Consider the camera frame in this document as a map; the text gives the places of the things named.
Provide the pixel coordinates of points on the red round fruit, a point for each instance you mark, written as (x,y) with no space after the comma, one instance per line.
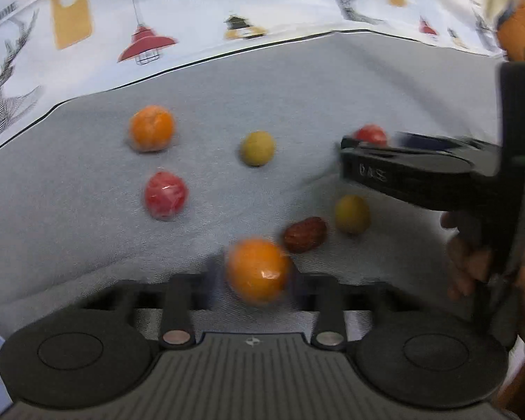
(372,134)
(166,195)

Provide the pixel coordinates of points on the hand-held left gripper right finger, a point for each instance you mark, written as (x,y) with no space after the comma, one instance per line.
(328,302)

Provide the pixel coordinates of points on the orange tangerine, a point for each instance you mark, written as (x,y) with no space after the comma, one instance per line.
(152,127)
(258,270)

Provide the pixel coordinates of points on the dark red date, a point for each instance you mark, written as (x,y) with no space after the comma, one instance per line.
(305,234)

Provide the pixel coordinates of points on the yellow-green round fruit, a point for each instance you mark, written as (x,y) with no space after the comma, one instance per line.
(352,213)
(257,148)

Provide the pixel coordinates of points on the orange and blue cloth item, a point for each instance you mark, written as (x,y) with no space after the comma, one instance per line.
(523,30)

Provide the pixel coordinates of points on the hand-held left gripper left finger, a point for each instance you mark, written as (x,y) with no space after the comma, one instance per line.
(178,302)

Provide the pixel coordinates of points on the person's right hand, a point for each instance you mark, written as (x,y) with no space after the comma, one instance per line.
(468,262)

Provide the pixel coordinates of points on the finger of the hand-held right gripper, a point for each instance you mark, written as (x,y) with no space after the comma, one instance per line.
(459,143)
(420,175)

